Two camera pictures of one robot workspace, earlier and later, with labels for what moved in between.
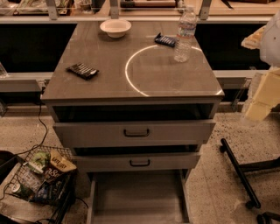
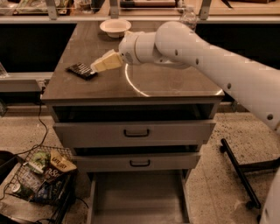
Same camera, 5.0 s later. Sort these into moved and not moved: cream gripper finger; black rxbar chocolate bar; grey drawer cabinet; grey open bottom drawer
Moved: cream gripper finger
Not moved: grey drawer cabinet; grey open bottom drawer; black rxbar chocolate bar
